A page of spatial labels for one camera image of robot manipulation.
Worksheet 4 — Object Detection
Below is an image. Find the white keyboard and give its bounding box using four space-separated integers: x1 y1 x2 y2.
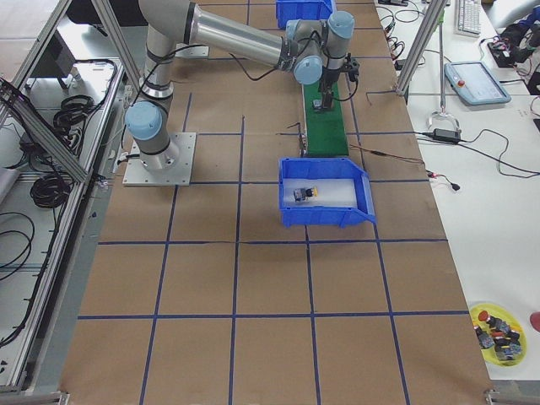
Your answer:
454 0 482 37

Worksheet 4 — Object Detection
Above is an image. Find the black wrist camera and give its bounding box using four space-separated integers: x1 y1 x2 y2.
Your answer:
342 53 359 83

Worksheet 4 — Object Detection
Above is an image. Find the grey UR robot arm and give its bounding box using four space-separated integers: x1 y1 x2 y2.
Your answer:
125 1 359 172

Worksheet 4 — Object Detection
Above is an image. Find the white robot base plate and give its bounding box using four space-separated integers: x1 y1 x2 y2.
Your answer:
123 132 197 186

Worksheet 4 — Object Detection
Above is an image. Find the yellow push button switch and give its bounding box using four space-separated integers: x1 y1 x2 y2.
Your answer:
293 186 318 203

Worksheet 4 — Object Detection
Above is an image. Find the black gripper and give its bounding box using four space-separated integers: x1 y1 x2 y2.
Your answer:
320 67 340 111

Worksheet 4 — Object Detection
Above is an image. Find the blue plastic bin far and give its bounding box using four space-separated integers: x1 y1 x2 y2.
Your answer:
275 0 337 30

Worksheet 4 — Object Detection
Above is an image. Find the aluminium frame post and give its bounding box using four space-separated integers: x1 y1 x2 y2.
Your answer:
395 0 446 96

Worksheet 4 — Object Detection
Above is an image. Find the green conveyor belt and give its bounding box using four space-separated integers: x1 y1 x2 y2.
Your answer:
295 26 350 158

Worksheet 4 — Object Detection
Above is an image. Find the blue plastic bin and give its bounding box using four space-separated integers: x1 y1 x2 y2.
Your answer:
278 158 376 228
275 0 337 30

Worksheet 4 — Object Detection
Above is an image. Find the robot teach pendant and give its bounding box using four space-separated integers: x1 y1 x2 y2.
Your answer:
444 61 511 106

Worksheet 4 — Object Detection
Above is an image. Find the blue plastic bin near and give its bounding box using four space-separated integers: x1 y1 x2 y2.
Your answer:
278 158 376 228

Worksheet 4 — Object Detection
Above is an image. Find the metal reacher pole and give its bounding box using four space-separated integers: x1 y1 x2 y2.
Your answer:
428 12 460 132

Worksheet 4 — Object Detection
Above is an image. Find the black power brick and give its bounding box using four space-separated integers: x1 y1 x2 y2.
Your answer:
432 128 462 144

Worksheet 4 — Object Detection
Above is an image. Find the yellow plate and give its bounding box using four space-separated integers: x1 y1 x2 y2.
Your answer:
469 302 527 367

